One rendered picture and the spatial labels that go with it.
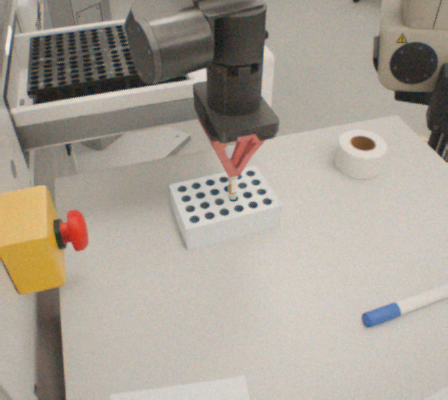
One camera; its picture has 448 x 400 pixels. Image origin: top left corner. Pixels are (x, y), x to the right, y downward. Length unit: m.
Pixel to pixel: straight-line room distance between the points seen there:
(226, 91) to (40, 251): 0.22
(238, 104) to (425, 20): 0.70
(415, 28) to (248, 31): 0.71
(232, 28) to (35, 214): 0.24
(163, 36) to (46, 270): 0.23
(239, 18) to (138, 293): 0.32
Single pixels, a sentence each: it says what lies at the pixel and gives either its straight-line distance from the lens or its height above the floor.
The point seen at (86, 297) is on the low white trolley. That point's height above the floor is 0.76.
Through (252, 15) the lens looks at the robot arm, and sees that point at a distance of 0.42.
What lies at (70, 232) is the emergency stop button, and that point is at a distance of 0.44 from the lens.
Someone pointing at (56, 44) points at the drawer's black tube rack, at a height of 0.90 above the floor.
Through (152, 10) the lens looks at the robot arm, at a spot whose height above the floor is 1.05.
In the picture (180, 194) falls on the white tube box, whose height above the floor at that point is 0.80.
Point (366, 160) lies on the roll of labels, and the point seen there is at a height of 0.80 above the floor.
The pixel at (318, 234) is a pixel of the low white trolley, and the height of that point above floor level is 0.76.
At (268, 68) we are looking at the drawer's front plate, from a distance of 0.62.
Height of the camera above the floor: 1.20
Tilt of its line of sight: 41 degrees down
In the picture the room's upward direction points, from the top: straight up
